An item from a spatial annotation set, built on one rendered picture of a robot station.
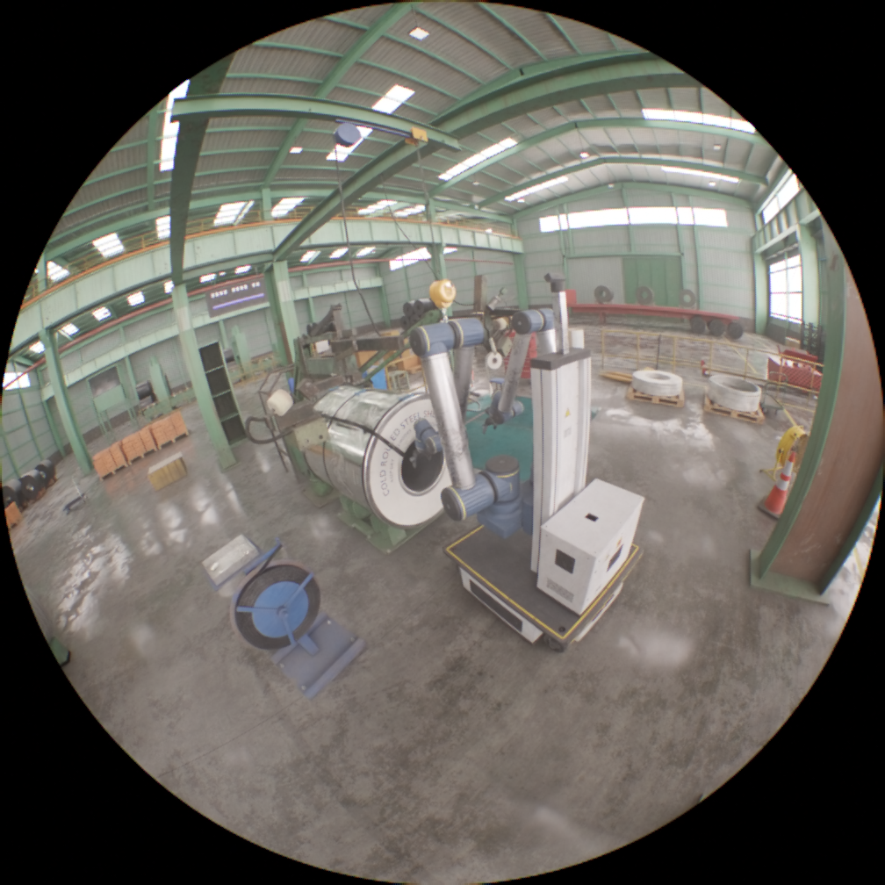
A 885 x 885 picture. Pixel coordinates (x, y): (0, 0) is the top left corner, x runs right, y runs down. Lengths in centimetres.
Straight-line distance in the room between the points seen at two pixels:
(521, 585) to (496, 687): 70
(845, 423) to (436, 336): 282
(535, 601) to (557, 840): 153
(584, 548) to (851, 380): 225
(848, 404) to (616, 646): 235
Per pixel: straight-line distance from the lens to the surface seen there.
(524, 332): 194
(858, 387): 279
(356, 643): 241
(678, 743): 228
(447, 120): 349
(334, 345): 170
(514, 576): 216
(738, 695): 257
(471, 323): 161
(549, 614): 199
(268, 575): 187
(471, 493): 163
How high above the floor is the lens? 202
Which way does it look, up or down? 25 degrees down
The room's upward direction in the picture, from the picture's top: 9 degrees counter-clockwise
